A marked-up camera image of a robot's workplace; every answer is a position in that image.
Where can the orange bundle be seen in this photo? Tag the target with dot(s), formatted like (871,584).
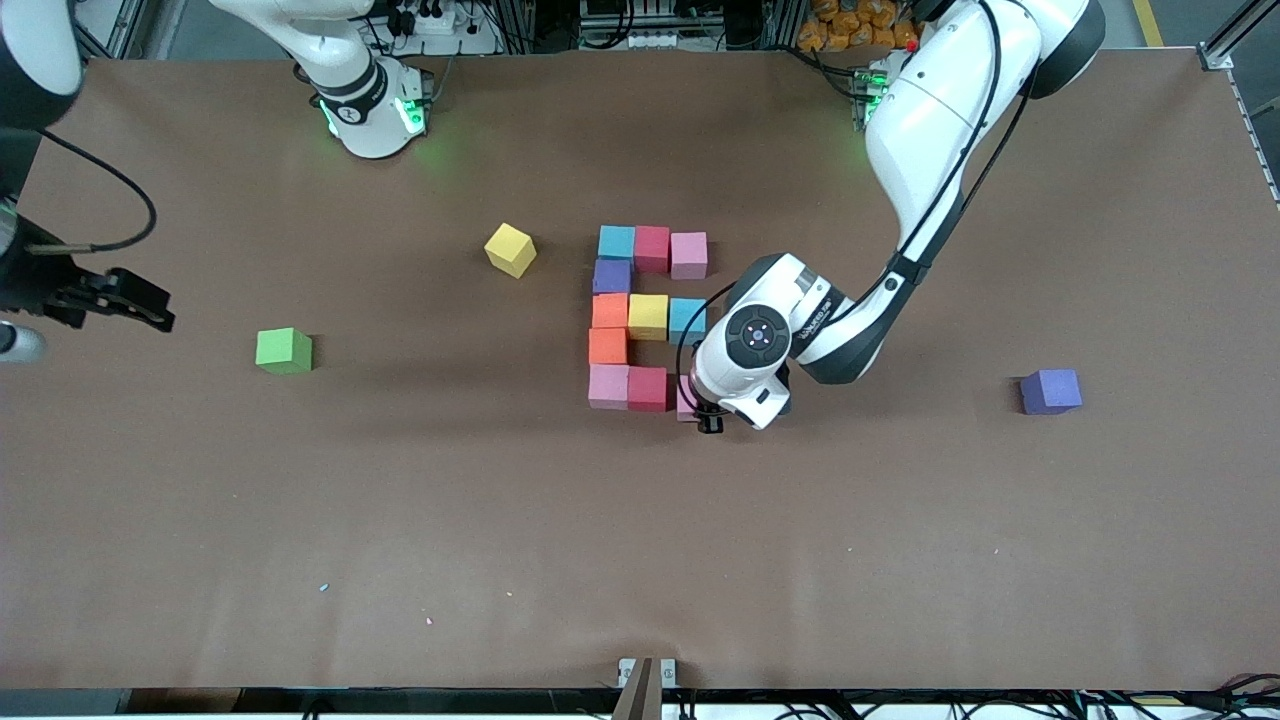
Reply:
(850,25)

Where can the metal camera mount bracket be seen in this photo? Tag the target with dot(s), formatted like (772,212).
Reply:
(645,680)

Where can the light blue foam cube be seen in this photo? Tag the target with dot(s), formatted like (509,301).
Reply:
(685,315)

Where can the yellow foam cube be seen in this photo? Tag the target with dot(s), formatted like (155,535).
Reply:
(510,250)
(648,316)

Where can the red foam cube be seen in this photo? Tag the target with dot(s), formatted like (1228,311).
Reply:
(648,389)
(653,248)

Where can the orange foam cube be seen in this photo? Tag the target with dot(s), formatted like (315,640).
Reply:
(610,310)
(608,346)

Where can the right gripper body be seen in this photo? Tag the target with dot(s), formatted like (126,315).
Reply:
(30,283)

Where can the teal foam cube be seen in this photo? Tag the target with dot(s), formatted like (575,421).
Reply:
(617,242)

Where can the pink foam cube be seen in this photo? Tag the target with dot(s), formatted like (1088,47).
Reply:
(689,255)
(686,405)
(609,386)

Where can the purple foam cube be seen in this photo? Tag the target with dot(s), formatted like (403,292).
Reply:
(1051,391)
(612,276)

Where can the green foam cube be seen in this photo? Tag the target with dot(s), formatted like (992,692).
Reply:
(284,351)

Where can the aluminium table edge rail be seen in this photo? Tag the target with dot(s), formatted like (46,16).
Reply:
(1255,130)

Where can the white power strip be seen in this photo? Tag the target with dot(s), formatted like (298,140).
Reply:
(435,22)
(660,40)

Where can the aluminium frame post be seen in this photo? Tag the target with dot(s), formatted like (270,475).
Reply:
(1235,40)

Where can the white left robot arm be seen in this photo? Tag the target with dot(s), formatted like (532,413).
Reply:
(930,130)

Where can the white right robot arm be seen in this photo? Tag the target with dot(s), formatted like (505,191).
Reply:
(340,70)

